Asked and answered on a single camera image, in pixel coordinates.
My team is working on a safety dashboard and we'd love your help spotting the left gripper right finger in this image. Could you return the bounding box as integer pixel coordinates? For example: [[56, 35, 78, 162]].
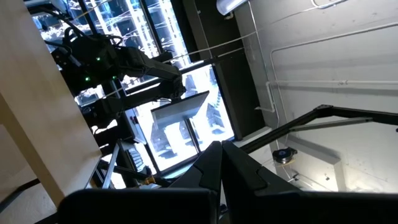
[[222, 141, 398, 224]]

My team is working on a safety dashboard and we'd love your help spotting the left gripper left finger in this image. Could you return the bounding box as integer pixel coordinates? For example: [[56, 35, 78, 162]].
[[57, 141, 223, 224]]

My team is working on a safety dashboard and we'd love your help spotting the grey flat panel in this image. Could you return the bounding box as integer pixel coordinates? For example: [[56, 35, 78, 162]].
[[150, 90, 211, 130]]

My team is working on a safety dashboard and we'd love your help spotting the white ceiling light tube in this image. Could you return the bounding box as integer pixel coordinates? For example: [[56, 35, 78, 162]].
[[216, 0, 249, 16]]

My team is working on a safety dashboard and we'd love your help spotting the black ceiling cord reel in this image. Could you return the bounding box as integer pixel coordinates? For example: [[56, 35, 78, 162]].
[[272, 146, 299, 165]]

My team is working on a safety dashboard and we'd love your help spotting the silver metal bracket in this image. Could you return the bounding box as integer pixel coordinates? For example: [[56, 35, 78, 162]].
[[101, 142, 121, 190]]

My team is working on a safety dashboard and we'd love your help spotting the black overhead rig frame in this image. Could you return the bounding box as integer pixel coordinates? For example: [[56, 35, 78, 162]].
[[241, 104, 398, 155]]

